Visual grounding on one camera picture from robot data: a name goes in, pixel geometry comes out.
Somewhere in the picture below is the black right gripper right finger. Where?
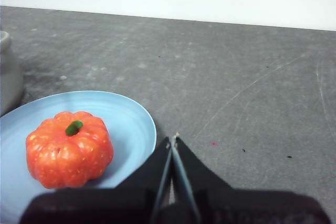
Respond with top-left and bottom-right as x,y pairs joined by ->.
173,136 -> 331,224

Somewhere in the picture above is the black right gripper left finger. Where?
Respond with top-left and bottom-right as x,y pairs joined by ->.
19,136 -> 173,224

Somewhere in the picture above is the orange pumpkin with green stem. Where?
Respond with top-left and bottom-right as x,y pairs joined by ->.
25,111 -> 114,190

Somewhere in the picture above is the blue round plate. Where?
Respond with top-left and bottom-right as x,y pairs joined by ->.
0,90 -> 158,224

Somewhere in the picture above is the pale green electric steamer pot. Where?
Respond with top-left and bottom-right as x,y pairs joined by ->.
0,30 -> 25,118

